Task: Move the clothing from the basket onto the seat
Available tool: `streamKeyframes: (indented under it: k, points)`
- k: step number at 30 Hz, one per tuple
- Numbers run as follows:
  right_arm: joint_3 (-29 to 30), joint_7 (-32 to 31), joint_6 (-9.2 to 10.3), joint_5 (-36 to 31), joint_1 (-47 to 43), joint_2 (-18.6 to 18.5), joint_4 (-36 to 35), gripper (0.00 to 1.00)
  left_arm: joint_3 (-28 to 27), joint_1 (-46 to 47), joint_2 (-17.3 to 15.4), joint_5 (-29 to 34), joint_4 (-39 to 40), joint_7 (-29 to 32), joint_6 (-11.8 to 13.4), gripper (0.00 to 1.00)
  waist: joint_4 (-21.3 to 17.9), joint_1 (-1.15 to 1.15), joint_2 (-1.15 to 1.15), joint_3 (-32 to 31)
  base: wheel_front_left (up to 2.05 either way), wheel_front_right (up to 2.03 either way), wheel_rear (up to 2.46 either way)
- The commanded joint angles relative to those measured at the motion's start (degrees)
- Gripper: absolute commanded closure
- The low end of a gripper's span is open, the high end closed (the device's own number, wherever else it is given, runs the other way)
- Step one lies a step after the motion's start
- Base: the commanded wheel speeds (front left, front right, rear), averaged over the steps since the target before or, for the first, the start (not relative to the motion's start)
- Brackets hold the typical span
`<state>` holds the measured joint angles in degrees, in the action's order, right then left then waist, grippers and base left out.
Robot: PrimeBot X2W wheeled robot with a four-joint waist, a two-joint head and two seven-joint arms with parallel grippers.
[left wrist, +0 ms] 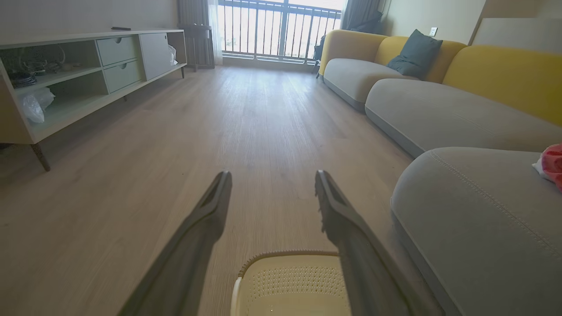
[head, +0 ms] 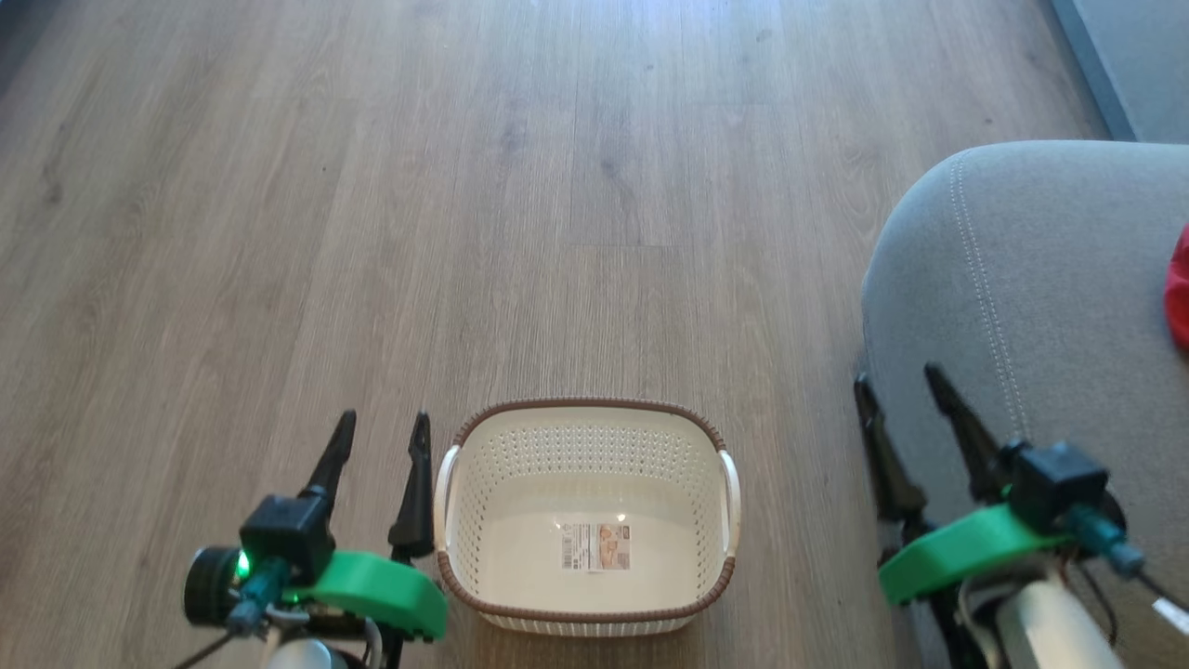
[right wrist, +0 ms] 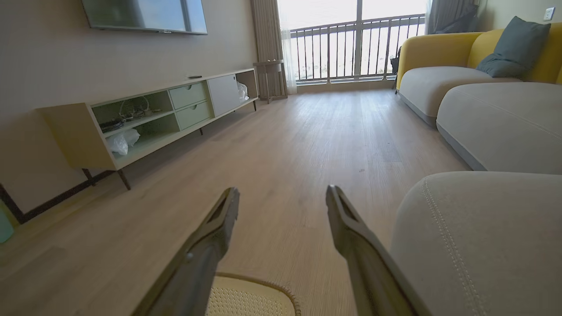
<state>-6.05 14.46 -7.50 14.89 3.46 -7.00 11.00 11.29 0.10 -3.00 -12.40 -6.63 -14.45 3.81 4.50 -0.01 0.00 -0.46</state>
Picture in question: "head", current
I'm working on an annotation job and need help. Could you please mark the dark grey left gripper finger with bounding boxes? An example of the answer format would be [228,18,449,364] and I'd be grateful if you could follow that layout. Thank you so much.
[388,412,436,561]
[299,410,358,507]

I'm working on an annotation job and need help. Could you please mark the grey baseboard strip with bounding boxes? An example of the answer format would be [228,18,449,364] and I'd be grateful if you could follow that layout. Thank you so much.
[1050,0,1137,142]

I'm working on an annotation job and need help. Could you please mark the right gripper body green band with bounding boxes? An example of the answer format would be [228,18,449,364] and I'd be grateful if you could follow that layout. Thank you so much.
[878,505,1069,607]

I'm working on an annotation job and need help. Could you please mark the red garment with white trim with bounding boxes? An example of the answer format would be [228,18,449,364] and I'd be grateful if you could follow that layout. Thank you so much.
[1164,223,1189,350]

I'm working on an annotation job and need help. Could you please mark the black cable with teal plug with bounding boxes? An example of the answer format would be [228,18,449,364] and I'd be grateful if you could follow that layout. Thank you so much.
[1066,528,1189,607]
[172,557,291,669]

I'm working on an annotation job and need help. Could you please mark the grey fabric sofa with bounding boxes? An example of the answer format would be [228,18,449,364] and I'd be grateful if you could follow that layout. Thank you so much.
[861,140,1189,669]

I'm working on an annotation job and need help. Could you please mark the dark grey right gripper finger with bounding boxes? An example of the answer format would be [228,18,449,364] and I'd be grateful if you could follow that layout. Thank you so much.
[923,363,1009,503]
[853,374,928,523]

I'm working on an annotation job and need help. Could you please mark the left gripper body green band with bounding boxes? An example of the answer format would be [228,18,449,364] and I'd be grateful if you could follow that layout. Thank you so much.
[183,546,449,642]

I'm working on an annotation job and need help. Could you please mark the white plastic laundry basket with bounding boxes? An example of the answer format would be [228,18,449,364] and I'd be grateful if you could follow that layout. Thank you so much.
[434,398,741,638]

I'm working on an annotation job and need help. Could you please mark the paper label sticker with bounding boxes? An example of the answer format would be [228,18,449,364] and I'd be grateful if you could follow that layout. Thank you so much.
[559,521,633,572]

